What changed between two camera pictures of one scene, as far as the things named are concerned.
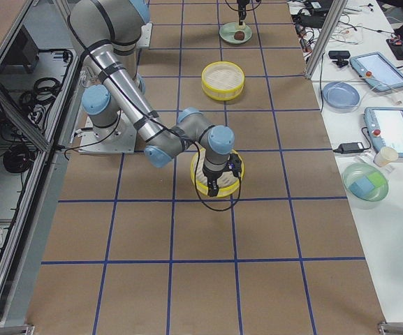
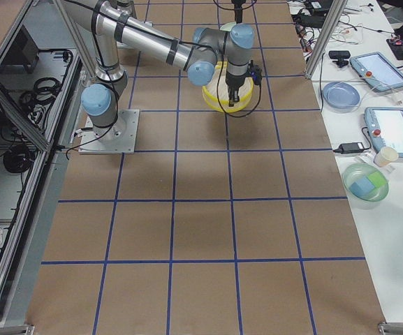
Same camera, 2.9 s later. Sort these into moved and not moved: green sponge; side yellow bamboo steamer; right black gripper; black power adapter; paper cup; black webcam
Moved: side yellow bamboo steamer; right black gripper
Not moved: paper cup; green sponge; black webcam; black power adapter
